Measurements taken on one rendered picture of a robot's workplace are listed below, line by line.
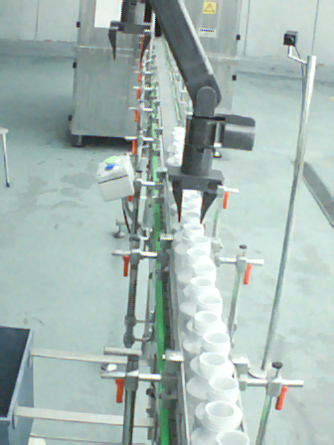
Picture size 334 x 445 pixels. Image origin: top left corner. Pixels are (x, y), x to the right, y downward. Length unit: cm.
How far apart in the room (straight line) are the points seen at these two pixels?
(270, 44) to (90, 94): 601
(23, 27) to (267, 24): 386
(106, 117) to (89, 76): 38
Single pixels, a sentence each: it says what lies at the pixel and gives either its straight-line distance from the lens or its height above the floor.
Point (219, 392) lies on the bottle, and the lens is 89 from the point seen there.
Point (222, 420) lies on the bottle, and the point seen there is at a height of 116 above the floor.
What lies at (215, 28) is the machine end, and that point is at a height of 113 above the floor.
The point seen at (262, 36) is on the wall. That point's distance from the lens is 1175.
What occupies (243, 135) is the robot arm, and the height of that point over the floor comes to 134.
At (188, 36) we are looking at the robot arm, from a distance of 133.
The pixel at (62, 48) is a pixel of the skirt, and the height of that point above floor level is 15.
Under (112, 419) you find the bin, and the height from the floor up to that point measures 93.
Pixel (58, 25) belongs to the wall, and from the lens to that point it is 1168.
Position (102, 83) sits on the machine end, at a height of 57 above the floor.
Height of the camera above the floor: 165
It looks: 20 degrees down
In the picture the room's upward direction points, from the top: 6 degrees clockwise
